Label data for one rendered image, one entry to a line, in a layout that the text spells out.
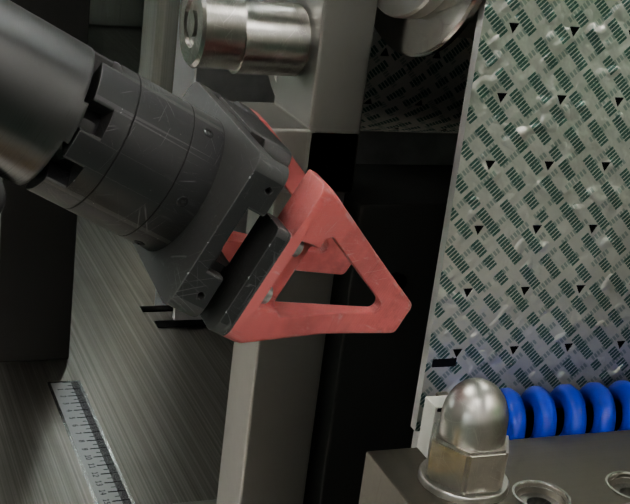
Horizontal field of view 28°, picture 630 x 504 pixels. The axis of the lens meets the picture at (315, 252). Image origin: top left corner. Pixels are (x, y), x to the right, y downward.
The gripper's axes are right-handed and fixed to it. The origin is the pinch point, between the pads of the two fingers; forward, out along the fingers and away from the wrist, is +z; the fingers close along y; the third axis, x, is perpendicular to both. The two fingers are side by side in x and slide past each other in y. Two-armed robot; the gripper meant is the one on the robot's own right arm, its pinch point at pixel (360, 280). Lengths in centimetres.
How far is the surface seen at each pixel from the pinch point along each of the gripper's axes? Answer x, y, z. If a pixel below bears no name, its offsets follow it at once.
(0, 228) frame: -14.6, -33.0, -5.0
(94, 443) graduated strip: -20.6, -20.9, 3.4
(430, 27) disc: 10.4, -4.2, -1.6
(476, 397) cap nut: -0.6, 7.0, 3.0
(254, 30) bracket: 6.1, -8.8, -6.6
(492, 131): 8.1, -0.8, 1.8
